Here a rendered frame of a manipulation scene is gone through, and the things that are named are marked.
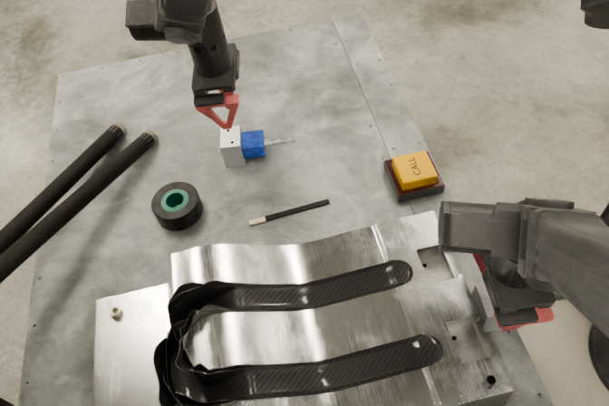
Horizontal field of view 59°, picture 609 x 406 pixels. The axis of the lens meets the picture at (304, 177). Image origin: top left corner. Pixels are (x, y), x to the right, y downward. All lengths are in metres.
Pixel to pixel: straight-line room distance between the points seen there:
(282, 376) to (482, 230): 0.29
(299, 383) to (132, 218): 0.44
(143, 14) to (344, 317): 0.49
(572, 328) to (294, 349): 0.89
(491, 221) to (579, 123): 1.71
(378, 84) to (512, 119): 1.18
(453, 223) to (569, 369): 0.86
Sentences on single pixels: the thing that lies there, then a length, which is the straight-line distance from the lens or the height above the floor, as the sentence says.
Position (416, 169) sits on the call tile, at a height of 0.84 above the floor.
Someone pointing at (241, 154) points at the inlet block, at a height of 0.83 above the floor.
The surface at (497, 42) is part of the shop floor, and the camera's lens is 2.57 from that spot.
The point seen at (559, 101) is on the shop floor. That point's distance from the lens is 2.34.
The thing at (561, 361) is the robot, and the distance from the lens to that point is 1.41.
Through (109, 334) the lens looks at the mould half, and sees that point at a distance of 0.80.
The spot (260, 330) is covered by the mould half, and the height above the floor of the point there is 0.91.
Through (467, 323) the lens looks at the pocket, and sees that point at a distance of 0.74.
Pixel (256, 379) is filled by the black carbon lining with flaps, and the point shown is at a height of 0.92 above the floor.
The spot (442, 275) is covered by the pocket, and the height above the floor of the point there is 0.86.
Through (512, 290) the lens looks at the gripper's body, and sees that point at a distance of 0.69.
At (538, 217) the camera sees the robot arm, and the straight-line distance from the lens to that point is 0.50.
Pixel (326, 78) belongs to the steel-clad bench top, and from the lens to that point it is 1.12.
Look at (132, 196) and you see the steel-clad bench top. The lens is 1.00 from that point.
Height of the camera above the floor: 1.54
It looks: 51 degrees down
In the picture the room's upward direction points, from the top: 8 degrees counter-clockwise
